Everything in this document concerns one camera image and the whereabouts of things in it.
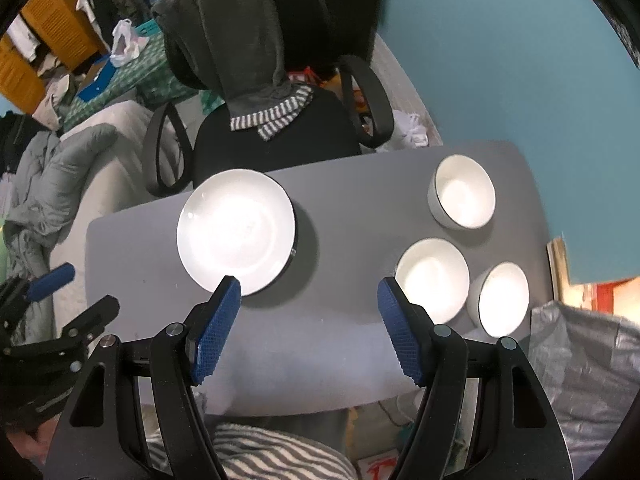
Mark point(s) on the green checkered cloth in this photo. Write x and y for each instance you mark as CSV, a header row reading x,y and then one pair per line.
x,y
150,78

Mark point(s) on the black office chair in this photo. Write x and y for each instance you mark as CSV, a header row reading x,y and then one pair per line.
x,y
349,111

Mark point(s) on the white tied plastic bag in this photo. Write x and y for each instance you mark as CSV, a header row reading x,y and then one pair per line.
x,y
408,133

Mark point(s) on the striped grey white cloth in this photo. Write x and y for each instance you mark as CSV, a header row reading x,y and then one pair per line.
x,y
247,452

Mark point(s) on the blue box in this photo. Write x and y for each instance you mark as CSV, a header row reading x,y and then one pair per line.
x,y
97,79

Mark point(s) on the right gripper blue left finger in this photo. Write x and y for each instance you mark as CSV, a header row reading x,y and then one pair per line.
x,y
212,327

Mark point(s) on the red white box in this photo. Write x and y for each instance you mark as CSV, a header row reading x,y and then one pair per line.
x,y
378,466

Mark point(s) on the grey puffy blanket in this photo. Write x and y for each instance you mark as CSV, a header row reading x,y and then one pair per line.
x,y
47,190

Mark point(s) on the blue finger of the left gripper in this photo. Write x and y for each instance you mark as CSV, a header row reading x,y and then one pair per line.
x,y
86,328
49,283

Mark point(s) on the dark grey hooded garment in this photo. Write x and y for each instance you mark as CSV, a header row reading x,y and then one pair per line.
x,y
235,48

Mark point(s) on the silver foil bag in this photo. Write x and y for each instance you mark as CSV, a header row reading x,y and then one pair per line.
x,y
588,364

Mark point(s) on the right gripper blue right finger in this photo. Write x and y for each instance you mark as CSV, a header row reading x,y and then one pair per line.
x,y
408,329

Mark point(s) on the orange wooden cabinet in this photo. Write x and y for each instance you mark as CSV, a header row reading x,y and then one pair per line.
x,y
39,28

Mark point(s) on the wooden board by wall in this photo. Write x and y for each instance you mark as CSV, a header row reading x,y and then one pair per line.
x,y
558,265

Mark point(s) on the person's left hand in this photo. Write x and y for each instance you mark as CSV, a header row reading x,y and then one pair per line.
x,y
35,445

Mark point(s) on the white plate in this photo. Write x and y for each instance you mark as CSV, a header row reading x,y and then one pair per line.
x,y
241,223

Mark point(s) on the white ribbed bowl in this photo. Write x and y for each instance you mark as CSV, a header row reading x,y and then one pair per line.
x,y
461,195
434,275
498,299

